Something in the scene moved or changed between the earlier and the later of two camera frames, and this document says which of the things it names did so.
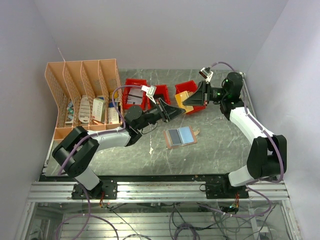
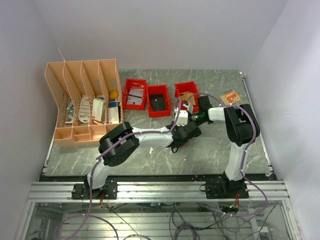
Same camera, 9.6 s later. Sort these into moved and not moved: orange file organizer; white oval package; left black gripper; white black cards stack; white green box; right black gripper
Moved: left black gripper; right black gripper
Not moved: white green box; orange file organizer; white oval package; white black cards stack
